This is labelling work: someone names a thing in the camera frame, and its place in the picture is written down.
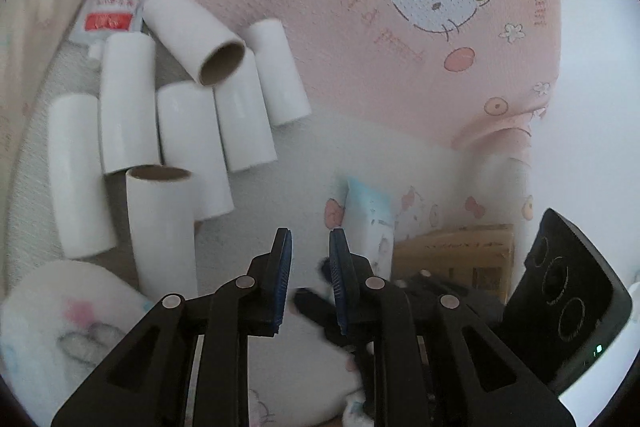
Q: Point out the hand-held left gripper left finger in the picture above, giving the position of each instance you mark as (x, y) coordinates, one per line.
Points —
(281, 277)

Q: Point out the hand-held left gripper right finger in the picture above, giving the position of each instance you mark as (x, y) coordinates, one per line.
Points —
(341, 287)

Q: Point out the brown cardboard box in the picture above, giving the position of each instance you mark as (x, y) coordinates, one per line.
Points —
(450, 247)

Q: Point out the pile of white rolls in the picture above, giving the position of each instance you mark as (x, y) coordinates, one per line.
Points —
(130, 107)

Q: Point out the light blue printed packet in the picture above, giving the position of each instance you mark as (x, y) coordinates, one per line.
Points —
(370, 217)

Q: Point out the white plush toy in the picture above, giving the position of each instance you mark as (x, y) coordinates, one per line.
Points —
(65, 322)

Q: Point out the pink and white printed blanket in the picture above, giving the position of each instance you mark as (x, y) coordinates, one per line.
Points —
(350, 57)

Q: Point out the white and red sauce pouch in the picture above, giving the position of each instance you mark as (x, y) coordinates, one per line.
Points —
(110, 7)

